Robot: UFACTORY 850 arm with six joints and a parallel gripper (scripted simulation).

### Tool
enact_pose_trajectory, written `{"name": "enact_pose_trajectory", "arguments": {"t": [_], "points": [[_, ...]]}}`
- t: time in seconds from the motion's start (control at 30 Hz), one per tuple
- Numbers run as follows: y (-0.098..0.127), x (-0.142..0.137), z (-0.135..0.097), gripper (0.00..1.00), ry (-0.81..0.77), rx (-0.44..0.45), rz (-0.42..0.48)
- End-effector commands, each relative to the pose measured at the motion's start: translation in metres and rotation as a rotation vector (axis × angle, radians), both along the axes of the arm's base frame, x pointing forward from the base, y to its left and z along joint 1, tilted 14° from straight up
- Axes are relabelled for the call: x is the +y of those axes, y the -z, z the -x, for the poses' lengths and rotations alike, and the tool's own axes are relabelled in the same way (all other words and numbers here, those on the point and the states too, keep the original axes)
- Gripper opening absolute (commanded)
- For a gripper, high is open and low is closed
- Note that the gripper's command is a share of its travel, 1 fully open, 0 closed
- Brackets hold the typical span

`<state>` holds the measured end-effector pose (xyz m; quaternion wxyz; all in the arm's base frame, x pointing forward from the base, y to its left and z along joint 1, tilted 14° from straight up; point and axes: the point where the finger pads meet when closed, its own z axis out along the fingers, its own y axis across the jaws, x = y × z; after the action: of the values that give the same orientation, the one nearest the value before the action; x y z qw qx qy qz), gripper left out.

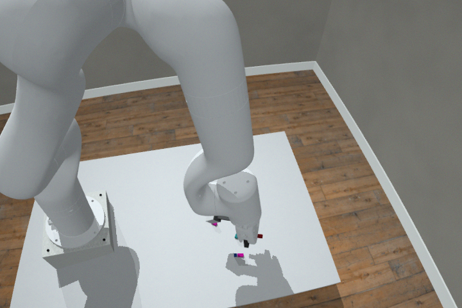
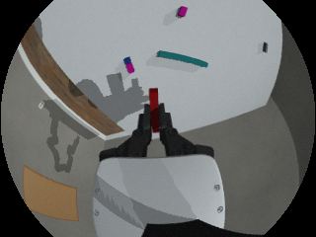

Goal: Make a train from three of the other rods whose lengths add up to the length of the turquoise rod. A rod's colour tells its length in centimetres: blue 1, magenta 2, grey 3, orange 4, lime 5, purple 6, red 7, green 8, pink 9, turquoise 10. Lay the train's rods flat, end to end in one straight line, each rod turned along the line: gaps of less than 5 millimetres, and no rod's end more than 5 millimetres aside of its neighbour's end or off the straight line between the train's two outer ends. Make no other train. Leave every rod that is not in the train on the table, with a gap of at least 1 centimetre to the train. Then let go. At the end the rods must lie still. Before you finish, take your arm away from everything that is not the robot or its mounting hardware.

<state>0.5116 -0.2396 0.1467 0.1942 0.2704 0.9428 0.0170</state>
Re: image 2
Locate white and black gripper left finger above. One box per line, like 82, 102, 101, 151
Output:
99, 104, 152, 162

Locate small magenta block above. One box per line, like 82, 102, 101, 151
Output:
126, 62, 134, 74
178, 6, 188, 17

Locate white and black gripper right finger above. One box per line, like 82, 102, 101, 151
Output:
158, 103, 214, 158

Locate turquoise rod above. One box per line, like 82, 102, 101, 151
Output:
159, 50, 208, 67

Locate small blue cube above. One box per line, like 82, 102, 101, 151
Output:
123, 57, 131, 64

